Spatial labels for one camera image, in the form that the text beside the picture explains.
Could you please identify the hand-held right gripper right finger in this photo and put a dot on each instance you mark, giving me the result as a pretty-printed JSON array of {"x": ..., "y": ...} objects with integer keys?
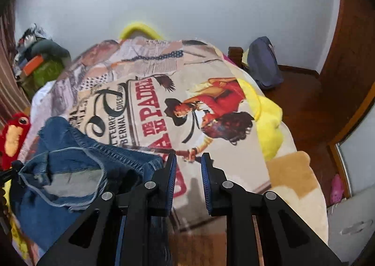
[{"x": 206, "y": 184}]

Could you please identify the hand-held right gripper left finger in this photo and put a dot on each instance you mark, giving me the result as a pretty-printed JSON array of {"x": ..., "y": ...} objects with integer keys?
[{"x": 171, "y": 184}]

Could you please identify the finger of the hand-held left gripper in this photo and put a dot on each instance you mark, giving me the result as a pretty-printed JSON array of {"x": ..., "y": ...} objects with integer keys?
[{"x": 13, "y": 170}]

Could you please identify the blue denim jacket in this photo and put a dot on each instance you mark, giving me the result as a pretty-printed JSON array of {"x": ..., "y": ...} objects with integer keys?
[{"x": 67, "y": 148}]

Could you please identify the red plush toy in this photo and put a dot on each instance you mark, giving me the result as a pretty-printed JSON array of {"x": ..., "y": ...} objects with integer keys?
[{"x": 11, "y": 140}]

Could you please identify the white cloth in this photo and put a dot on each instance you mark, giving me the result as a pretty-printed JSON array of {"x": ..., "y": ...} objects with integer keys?
[{"x": 39, "y": 99}]

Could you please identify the cream brown plush blanket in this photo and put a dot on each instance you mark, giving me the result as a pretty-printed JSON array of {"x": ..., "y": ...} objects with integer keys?
[{"x": 290, "y": 172}]

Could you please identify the yellow fleece blanket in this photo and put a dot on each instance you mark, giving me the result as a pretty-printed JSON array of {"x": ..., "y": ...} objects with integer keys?
[{"x": 269, "y": 125}]

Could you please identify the green patterned bag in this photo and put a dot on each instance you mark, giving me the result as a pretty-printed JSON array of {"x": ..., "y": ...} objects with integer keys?
[{"x": 45, "y": 78}]

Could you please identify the striped brown curtain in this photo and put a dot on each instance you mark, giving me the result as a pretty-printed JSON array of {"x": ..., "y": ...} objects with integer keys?
[{"x": 11, "y": 72}]

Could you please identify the printed blanket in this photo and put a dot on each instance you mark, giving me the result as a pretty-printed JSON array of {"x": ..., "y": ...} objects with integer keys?
[{"x": 164, "y": 78}]

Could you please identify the orange box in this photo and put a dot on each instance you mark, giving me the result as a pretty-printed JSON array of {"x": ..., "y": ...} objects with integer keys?
[{"x": 32, "y": 65}]

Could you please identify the grey cloth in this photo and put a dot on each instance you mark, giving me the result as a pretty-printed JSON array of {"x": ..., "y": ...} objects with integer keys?
[{"x": 52, "y": 49}]

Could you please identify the pink slipper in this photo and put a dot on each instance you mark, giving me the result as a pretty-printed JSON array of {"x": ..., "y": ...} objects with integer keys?
[{"x": 337, "y": 189}]

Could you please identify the pile of clutter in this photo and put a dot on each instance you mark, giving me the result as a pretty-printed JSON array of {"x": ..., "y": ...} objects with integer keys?
[{"x": 27, "y": 39}]

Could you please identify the dark blue backpack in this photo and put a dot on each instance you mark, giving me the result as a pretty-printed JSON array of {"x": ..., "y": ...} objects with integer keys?
[{"x": 263, "y": 61}]

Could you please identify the white plastic bag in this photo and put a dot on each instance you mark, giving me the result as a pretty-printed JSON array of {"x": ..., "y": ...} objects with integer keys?
[{"x": 351, "y": 225}]

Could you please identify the yellow plush pillow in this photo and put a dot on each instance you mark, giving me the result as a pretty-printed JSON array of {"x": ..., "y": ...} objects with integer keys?
[{"x": 137, "y": 29}]

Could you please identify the wooden bed post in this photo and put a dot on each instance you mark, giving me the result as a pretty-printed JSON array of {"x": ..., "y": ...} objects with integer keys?
[{"x": 235, "y": 56}]

